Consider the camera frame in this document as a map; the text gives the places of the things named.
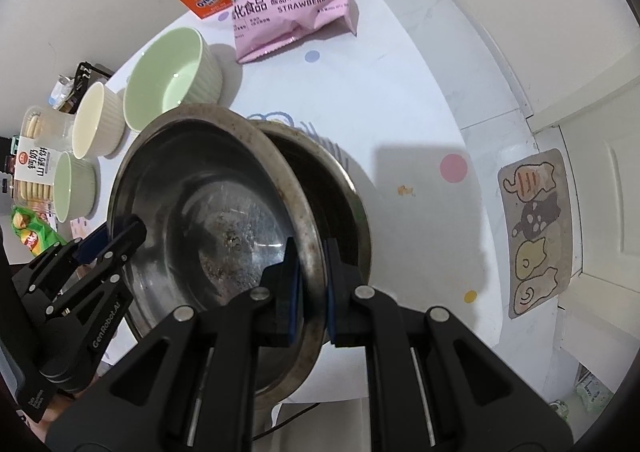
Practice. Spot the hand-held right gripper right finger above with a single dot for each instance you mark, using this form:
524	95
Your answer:
330	299

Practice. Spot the printed white tablecloth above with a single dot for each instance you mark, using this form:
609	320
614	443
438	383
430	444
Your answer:
410	107

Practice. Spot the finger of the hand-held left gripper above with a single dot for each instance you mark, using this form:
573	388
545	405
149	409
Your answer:
95	242
131	229

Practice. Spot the large green ribbed bowl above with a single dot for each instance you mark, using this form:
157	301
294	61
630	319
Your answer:
170	77

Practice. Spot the clear plastic biscuit container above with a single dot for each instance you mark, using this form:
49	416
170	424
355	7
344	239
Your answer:
32	167

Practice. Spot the small green ribbed bowl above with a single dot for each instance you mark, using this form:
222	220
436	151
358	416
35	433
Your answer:
67	187

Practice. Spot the white ribbed bowl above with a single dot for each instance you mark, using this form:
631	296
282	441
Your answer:
92	119

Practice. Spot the green chip bag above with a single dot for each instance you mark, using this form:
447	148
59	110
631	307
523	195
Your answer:
35	232

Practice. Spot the cat print floor mat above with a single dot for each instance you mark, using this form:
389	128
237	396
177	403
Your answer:
540	232

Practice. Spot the white door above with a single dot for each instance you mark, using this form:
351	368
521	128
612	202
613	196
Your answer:
615	192

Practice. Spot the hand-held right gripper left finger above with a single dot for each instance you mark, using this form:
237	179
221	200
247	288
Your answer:
295	284

